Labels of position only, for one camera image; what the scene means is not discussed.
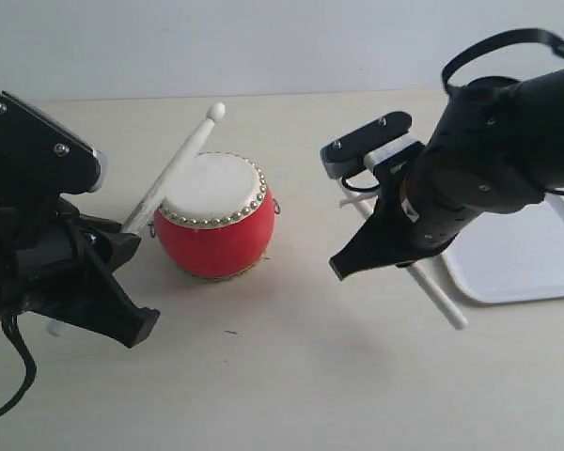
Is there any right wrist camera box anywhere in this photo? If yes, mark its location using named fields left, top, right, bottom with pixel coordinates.
left=320, top=111, right=424, bottom=179

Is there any white plastic tray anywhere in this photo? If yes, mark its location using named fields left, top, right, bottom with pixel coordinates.
left=442, top=195, right=564, bottom=305

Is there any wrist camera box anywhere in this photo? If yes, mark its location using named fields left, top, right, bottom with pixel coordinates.
left=320, top=111, right=424, bottom=179
left=0, top=91, right=106, bottom=194

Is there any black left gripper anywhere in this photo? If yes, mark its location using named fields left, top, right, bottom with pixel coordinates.
left=0, top=150, right=160, bottom=349

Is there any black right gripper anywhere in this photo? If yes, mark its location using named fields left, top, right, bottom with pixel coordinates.
left=329, top=77, right=544, bottom=281

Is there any small red drum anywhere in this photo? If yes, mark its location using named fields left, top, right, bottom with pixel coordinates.
left=153, top=152, right=275, bottom=280

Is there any white drumstick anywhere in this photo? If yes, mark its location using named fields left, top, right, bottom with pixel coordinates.
left=339, top=189, right=468, bottom=330
left=46, top=102, right=227, bottom=337

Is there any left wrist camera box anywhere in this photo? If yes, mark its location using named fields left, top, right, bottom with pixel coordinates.
left=0, top=91, right=106, bottom=194

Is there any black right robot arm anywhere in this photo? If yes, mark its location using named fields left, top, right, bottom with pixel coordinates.
left=321, top=69, right=564, bottom=279

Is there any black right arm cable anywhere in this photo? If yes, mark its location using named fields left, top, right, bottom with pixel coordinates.
left=440, top=28, right=564, bottom=95

